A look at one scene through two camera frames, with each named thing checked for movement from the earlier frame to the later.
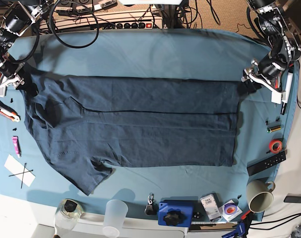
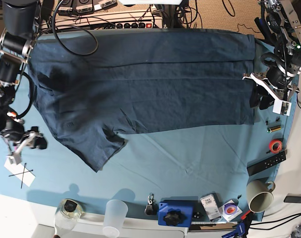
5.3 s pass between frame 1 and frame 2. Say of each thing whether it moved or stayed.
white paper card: stayed
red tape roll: stayed
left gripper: moved
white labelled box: stayed
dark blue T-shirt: moved
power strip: stayed
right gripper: moved
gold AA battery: stayed
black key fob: stayed
